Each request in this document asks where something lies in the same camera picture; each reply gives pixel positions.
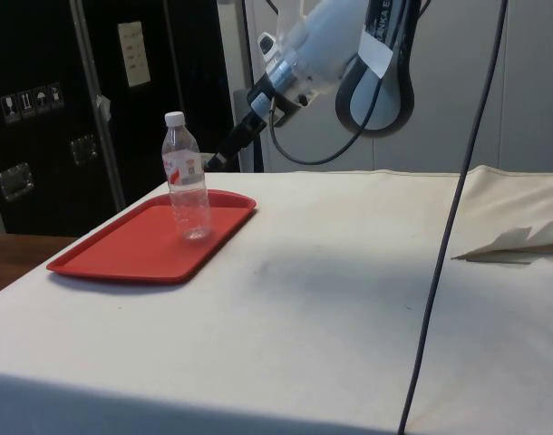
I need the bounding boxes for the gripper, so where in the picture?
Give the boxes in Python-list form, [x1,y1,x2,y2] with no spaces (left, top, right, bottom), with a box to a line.
[205,77,282,170]

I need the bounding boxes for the clear plastic bottle white cap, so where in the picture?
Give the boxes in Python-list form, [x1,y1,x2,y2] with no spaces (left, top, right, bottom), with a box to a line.
[161,111,214,242]

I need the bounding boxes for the red tray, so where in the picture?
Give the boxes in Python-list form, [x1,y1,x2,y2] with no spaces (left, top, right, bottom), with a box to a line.
[45,188,259,286]

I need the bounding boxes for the black cabinet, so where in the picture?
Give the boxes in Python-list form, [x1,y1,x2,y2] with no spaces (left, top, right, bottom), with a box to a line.
[0,0,240,237]

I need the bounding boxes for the pale lockers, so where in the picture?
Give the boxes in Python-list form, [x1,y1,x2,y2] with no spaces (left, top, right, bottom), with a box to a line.
[216,0,553,174]

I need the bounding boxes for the black cable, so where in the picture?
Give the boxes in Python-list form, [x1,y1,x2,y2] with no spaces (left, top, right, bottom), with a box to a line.
[267,67,389,166]
[397,0,508,435]

